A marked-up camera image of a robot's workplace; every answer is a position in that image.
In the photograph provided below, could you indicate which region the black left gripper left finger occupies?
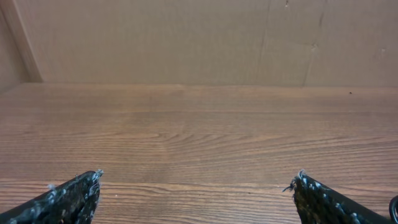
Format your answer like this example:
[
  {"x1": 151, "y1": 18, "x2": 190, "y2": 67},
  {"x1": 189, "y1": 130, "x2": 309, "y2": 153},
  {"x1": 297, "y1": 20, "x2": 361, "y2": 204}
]
[{"x1": 1, "y1": 169, "x2": 104, "y2": 224}]

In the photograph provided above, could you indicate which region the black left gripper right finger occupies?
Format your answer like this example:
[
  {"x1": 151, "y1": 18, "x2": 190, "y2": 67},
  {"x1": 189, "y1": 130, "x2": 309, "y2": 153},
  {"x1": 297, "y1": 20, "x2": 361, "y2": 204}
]
[{"x1": 285, "y1": 169, "x2": 392, "y2": 224}]

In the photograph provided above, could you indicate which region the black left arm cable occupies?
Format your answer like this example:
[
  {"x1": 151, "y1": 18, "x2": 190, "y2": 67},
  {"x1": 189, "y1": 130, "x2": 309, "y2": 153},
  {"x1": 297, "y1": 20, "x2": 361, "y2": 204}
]
[{"x1": 388, "y1": 195, "x2": 398, "y2": 224}]

